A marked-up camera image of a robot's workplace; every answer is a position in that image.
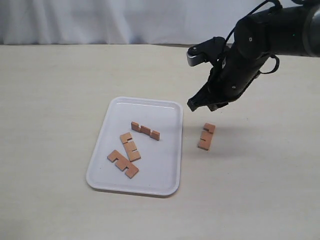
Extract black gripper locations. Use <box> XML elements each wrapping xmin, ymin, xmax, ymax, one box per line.
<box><xmin>187</xmin><ymin>49</ymin><xmax>268</xmax><ymax>112</ymax></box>

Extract wooden notched piece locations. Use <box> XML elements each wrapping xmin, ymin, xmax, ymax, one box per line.
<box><xmin>197</xmin><ymin>123</ymin><xmax>216</xmax><ymax>151</ymax></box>
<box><xmin>120</xmin><ymin>132</ymin><xmax>141</xmax><ymax>162</ymax></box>
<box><xmin>107</xmin><ymin>150</ymin><xmax>139</xmax><ymax>179</ymax></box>
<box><xmin>131</xmin><ymin>121</ymin><xmax>160</xmax><ymax>141</ymax></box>

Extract white plastic tray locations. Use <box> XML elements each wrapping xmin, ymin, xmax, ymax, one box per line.
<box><xmin>86</xmin><ymin>96</ymin><xmax>183</xmax><ymax>197</ymax></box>

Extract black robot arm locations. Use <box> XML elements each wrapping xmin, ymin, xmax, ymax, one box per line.
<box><xmin>186</xmin><ymin>0</ymin><xmax>320</xmax><ymax>111</ymax></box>

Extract white backdrop curtain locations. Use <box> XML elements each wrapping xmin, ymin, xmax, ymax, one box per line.
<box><xmin>0</xmin><ymin>0</ymin><xmax>272</xmax><ymax>45</ymax></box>

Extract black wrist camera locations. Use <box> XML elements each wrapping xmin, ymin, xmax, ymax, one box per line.
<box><xmin>186</xmin><ymin>36</ymin><xmax>230</xmax><ymax>67</ymax></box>

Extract black cable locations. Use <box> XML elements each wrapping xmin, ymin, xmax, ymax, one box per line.
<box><xmin>219</xmin><ymin>0</ymin><xmax>283</xmax><ymax>76</ymax></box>

